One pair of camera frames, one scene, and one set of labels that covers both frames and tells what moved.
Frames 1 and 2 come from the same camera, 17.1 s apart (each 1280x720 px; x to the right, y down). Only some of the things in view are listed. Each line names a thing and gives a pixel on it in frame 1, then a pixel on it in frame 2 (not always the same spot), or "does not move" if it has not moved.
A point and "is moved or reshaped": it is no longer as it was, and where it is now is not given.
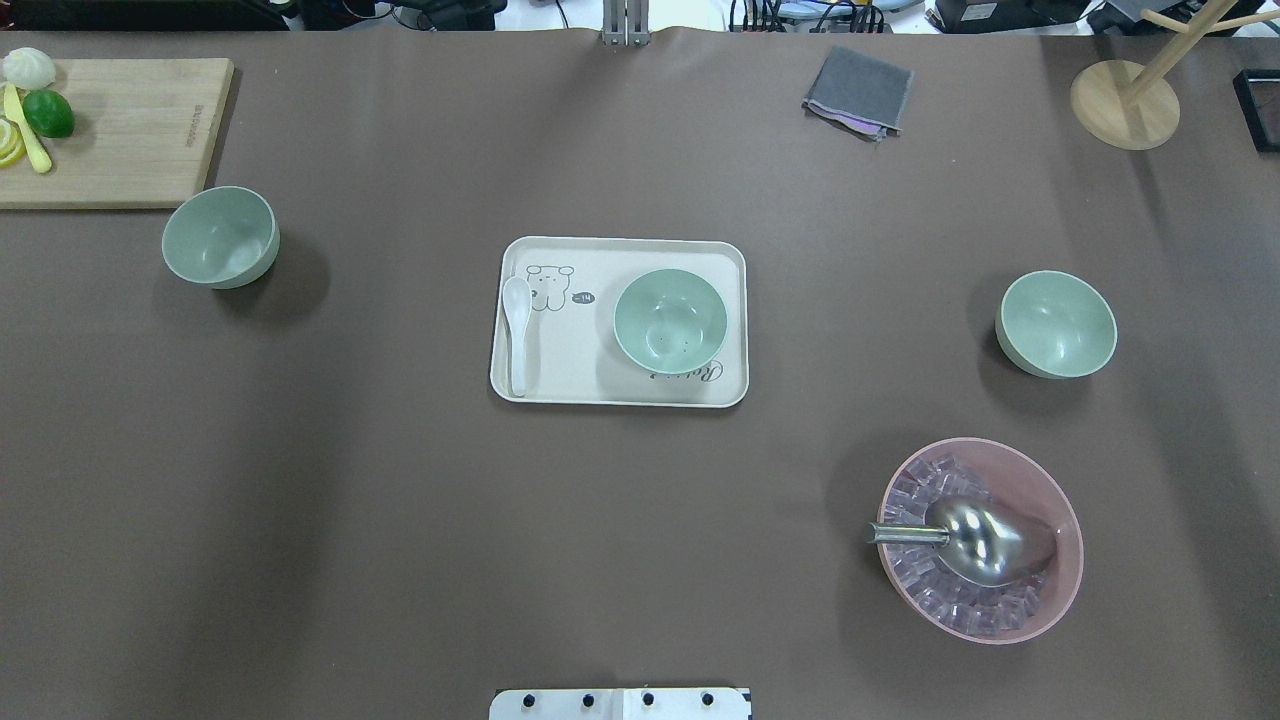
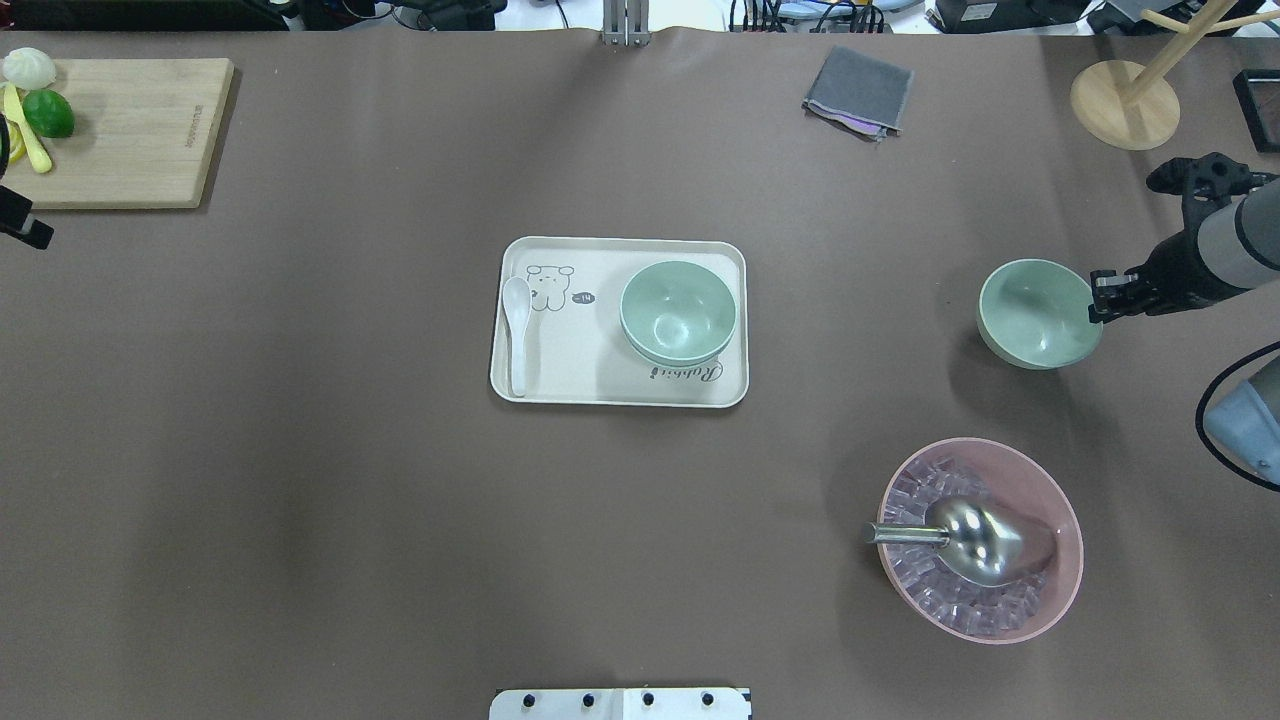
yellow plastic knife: [40, 157] does not move
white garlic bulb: [28, 67] does not move
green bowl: [1056, 325] is moved or reshaped
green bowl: [222, 237] to [677, 312]
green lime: [49, 113] does not move
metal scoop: [979, 541] does not move
